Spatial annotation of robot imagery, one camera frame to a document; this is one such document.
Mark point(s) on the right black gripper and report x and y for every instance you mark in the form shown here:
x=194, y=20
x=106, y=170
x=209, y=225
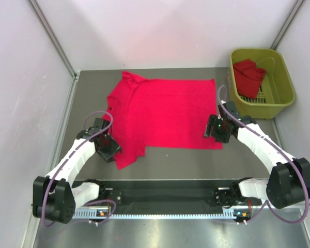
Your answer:
x=213, y=120

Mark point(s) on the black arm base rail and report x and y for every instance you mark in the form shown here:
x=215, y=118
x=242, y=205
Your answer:
x=165, y=197

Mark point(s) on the olive green plastic basket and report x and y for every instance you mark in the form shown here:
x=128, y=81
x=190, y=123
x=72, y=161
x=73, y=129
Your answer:
x=276, y=91

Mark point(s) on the aluminium frame post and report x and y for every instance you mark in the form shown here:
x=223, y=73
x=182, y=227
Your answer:
x=35, y=7
x=297, y=6

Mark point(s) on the bright pink t shirt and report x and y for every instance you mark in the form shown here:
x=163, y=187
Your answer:
x=160, y=113

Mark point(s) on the left aluminium frame post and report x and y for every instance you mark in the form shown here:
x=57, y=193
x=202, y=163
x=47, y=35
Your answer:
x=35, y=7

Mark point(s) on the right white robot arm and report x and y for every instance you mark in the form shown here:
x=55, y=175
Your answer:
x=289, y=177

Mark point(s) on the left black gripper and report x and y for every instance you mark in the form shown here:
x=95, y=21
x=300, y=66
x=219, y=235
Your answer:
x=108, y=156

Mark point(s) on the right aluminium frame post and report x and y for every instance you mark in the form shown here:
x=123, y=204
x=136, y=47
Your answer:
x=297, y=6

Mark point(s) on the dark red t shirt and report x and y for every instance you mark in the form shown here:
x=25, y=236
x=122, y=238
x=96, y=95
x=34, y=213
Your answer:
x=248, y=78

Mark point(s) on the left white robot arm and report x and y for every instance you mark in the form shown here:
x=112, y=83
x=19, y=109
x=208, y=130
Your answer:
x=55, y=198

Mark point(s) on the slotted grey cable duct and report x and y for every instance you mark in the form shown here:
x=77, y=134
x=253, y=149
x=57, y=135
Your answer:
x=100, y=213

